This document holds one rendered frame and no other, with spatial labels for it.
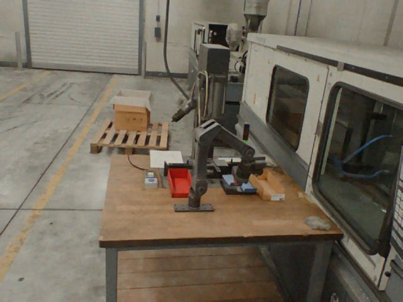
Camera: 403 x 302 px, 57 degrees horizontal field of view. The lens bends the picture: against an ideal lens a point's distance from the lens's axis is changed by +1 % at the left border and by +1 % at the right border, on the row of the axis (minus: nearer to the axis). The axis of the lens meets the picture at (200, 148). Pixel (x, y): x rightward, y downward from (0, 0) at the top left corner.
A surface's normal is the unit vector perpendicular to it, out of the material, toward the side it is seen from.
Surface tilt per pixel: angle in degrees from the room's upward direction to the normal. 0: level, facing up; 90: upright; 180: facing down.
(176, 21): 90
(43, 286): 0
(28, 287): 0
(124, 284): 0
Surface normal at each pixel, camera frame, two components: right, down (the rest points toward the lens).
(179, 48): 0.11, 0.35
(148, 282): 0.08, -0.94
